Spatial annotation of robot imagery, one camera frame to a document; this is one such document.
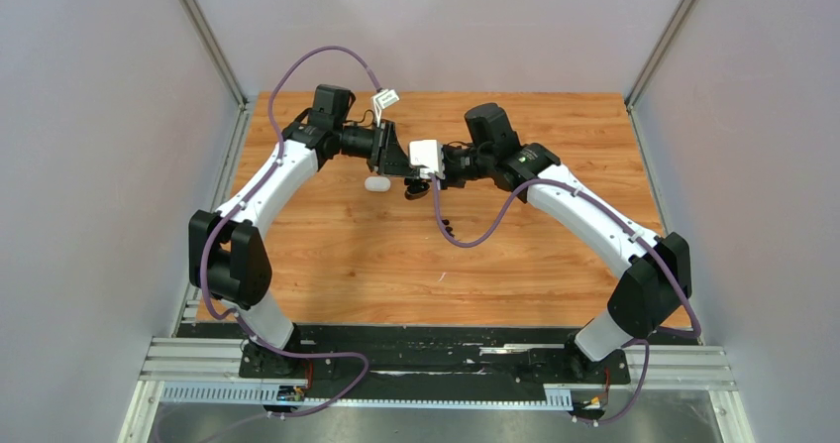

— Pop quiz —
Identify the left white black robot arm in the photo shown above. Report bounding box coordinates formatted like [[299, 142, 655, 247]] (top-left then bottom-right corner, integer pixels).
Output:
[[188, 84, 416, 377]]

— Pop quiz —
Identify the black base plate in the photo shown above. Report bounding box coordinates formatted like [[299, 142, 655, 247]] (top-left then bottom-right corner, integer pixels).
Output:
[[175, 322, 699, 407]]

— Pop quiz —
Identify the aluminium frame rail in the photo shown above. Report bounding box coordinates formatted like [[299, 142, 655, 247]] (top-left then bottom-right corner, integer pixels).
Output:
[[141, 338, 737, 391]]

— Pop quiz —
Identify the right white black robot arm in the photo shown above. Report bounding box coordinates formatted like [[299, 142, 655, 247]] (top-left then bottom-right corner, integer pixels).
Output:
[[433, 103, 700, 382]]

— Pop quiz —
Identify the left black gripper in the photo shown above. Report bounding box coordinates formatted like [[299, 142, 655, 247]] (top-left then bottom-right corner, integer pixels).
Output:
[[334, 119, 420, 179]]

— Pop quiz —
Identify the white earbud charging case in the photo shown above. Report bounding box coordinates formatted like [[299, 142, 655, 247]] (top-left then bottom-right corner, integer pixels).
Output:
[[364, 175, 391, 193]]

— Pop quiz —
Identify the grey slotted cable duct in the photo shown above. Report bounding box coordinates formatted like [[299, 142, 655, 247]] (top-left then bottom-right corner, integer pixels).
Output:
[[160, 385, 574, 409]]

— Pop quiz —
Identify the black earbud case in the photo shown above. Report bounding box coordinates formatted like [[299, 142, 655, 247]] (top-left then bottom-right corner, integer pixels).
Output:
[[404, 177, 430, 200]]

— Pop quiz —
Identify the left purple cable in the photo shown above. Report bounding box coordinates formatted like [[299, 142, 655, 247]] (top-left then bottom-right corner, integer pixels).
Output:
[[198, 45, 383, 421]]

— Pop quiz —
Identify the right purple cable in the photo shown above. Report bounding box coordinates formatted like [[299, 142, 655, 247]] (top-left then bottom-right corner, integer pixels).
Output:
[[431, 175, 702, 426]]

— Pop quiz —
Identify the purple cable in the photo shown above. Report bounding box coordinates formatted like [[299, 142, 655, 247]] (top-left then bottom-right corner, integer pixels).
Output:
[[431, 175, 702, 426], [198, 45, 383, 421]]

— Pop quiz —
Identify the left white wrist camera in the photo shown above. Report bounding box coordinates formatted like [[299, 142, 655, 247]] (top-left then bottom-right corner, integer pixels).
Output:
[[371, 88, 400, 128]]

